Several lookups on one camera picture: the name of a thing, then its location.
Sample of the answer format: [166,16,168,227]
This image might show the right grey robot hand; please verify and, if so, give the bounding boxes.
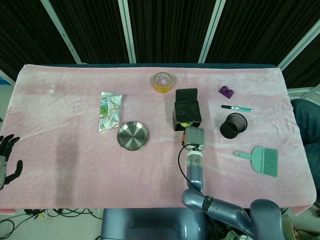
[181,126,206,152]

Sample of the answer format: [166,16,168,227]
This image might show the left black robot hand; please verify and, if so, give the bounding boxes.
[0,134,24,191]

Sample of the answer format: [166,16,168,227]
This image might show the black open cardboard box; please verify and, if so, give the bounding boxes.
[172,87,203,132]

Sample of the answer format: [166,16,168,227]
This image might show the black mesh pen holder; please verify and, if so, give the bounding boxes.
[219,112,249,140]

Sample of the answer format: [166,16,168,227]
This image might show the green black marker pen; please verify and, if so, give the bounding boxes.
[221,104,254,113]

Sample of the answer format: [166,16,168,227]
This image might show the purple toy block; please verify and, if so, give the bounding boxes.
[219,85,236,98]

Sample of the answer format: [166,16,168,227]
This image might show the yellow packing tape roll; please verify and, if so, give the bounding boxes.
[152,71,173,93]

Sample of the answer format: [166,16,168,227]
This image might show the stainless steel plate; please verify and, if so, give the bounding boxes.
[116,120,150,152]

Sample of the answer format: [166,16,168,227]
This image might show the pink plush table cloth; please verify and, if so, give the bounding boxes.
[0,64,316,216]

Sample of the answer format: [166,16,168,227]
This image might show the teal hand brush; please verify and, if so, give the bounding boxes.
[233,146,279,178]

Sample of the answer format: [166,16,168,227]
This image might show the crumpled snack packet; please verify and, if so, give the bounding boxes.
[97,91,124,135]

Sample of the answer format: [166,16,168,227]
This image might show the blue-grey robot torso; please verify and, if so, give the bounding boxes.
[99,208,208,240]

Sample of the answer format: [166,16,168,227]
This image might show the person leg in jeans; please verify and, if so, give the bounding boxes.
[291,98,320,186]

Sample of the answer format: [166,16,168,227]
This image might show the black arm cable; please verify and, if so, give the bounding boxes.
[177,143,204,194]

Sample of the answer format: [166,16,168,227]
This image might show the black floor cable tangle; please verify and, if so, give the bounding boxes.
[0,207,104,240]

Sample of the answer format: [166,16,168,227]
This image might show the double white partition post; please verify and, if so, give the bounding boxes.
[118,0,137,64]

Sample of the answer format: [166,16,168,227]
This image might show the slanted white partition post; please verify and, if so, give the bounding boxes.
[41,0,82,64]

